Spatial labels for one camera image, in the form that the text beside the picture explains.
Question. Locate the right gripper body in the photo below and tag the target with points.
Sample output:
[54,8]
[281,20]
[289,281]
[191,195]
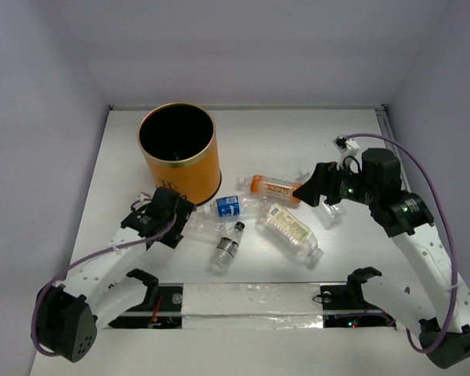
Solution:
[340,180]

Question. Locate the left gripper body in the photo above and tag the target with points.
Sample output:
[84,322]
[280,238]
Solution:
[178,225]

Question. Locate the small bottle black cap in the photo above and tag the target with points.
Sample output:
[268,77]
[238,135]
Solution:
[227,248]

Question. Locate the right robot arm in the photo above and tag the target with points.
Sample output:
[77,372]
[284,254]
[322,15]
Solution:
[442,325]

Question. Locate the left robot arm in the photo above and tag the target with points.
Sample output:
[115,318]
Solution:
[95,290]

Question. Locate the orange cylindrical bin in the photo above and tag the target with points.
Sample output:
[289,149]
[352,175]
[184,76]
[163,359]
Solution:
[178,142]

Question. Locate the clear unlabelled bottle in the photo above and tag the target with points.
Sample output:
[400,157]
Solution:
[329,216]

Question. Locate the orange label bottle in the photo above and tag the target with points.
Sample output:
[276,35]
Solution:
[264,186]

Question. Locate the green yellow label bottle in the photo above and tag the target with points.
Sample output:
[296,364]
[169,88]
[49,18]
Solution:
[291,236]

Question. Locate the blue label bottle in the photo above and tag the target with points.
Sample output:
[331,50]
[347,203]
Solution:
[241,205]

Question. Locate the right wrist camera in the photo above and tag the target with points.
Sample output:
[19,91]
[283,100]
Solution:
[348,149]

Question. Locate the silver taped front rail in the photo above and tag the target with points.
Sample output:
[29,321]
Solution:
[243,306]

